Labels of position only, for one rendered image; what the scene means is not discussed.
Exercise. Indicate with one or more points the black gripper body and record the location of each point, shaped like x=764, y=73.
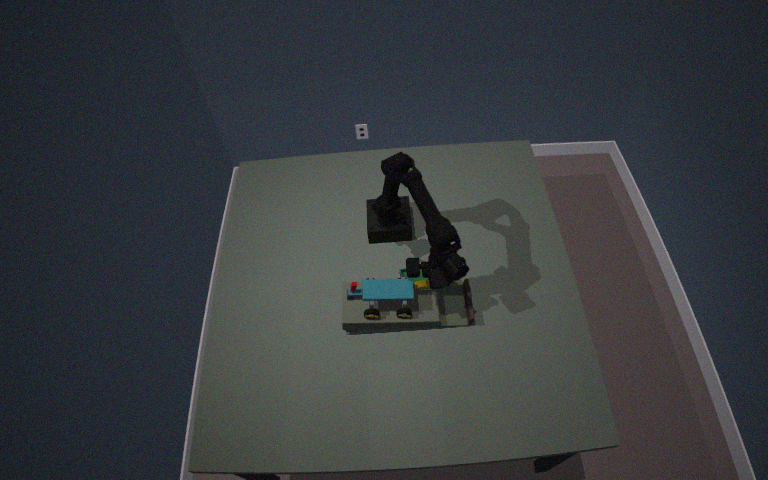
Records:
x=413, y=266

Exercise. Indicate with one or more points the green tray floor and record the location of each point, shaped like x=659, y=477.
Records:
x=404, y=274

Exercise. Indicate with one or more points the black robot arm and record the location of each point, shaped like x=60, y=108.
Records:
x=441, y=233

